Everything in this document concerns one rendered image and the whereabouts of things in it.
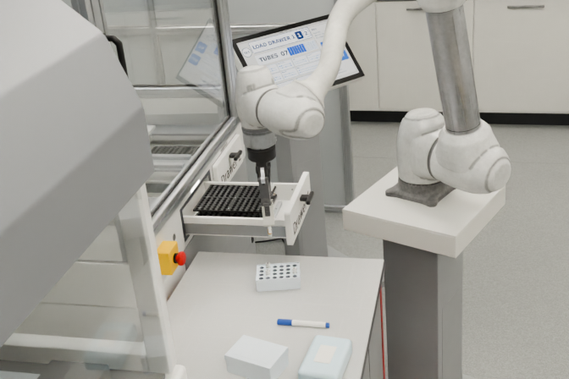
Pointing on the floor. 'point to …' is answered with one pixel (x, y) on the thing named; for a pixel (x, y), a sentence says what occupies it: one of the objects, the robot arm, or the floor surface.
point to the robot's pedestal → (422, 313)
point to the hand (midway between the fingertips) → (267, 212)
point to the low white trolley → (312, 274)
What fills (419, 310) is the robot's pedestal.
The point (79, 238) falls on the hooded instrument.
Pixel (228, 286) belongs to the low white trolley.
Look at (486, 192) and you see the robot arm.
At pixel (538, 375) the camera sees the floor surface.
